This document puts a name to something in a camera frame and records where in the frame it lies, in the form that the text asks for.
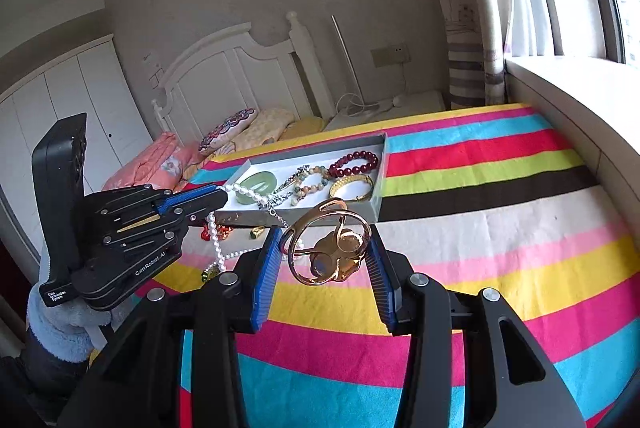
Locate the white wooden headboard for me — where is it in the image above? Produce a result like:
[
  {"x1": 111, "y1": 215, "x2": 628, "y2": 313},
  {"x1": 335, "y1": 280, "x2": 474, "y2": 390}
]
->
[{"x1": 152, "y1": 12, "x2": 336, "y2": 143}]

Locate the white wardrobe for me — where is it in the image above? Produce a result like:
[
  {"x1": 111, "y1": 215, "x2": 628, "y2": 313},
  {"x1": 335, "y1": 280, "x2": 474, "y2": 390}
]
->
[{"x1": 1, "y1": 34, "x2": 152, "y2": 252}]

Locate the yellow floral bed sheet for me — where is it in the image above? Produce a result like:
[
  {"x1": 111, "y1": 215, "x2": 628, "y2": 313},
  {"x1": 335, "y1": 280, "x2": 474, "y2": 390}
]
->
[{"x1": 182, "y1": 117, "x2": 326, "y2": 181}]

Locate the blue fleece sleeve forearm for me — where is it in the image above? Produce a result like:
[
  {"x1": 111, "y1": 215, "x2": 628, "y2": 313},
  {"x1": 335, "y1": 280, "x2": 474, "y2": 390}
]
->
[{"x1": 22, "y1": 284, "x2": 112, "y2": 391}]

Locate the white nightstand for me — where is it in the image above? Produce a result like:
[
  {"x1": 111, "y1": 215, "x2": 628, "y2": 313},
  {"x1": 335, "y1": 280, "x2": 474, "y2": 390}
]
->
[{"x1": 324, "y1": 91, "x2": 446, "y2": 131}]

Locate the gold flower bangle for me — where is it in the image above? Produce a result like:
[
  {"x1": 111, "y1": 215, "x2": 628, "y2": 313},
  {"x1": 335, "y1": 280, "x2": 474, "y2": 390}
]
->
[{"x1": 279, "y1": 198, "x2": 372, "y2": 287}]

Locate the beige patterned pillow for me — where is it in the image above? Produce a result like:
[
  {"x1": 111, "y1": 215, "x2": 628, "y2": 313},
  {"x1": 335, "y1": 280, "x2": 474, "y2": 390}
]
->
[{"x1": 214, "y1": 108, "x2": 296, "y2": 156}]

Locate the silver rhinestone brooch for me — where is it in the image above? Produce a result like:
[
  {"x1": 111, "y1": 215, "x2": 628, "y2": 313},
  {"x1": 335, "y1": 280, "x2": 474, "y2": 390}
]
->
[{"x1": 267, "y1": 165, "x2": 309, "y2": 209}]

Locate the dark red bead bracelet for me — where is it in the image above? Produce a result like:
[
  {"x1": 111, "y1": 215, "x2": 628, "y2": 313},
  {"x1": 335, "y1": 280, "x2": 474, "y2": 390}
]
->
[{"x1": 326, "y1": 149, "x2": 381, "y2": 180}]

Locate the multicolour carved bead bracelet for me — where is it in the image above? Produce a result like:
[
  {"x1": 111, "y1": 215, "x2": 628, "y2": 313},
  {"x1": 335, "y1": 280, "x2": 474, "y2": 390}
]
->
[{"x1": 290, "y1": 164, "x2": 332, "y2": 207}]

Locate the grey shallow cardboard box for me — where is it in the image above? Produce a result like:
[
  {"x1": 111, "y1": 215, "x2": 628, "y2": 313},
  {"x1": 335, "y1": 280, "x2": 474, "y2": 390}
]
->
[{"x1": 216, "y1": 133, "x2": 390, "y2": 227}]

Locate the white charging cable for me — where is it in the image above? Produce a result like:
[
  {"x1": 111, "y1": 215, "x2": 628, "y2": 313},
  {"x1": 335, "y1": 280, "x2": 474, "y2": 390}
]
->
[{"x1": 334, "y1": 92, "x2": 407, "y2": 118}]

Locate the embroidered decorative pillow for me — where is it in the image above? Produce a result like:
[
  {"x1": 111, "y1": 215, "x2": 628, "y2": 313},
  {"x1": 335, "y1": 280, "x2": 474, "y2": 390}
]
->
[{"x1": 198, "y1": 108, "x2": 258, "y2": 155}]

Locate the striped multicolour bedspread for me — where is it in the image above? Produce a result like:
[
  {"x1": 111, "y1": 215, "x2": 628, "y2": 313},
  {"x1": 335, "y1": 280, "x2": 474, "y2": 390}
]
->
[{"x1": 134, "y1": 102, "x2": 640, "y2": 428}]

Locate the wall power socket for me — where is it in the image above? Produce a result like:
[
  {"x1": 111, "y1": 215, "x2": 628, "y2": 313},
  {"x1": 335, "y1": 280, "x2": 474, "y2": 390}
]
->
[{"x1": 370, "y1": 43, "x2": 411, "y2": 68}]

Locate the white pearl necklace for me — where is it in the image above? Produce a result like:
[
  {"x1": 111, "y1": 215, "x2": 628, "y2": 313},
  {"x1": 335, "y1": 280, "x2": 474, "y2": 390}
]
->
[{"x1": 202, "y1": 183, "x2": 292, "y2": 274}]

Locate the pink folded quilt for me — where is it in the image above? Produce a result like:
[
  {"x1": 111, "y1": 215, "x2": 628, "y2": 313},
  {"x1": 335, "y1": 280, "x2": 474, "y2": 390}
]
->
[{"x1": 102, "y1": 132, "x2": 201, "y2": 191}]

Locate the red braided cord bracelet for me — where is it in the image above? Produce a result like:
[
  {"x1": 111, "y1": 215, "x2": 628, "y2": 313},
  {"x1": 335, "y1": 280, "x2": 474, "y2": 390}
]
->
[{"x1": 199, "y1": 222, "x2": 234, "y2": 243}]

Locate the green jade bangle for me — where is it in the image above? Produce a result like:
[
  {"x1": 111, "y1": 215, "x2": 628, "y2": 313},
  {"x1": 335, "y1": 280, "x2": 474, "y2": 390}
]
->
[{"x1": 235, "y1": 171, "x2": 277, "y2": 205}]

